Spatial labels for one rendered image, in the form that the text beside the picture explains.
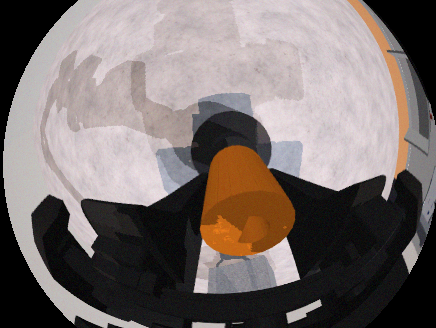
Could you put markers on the orange cylinder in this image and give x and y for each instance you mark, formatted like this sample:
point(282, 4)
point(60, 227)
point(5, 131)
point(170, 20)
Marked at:
point(245, 211)

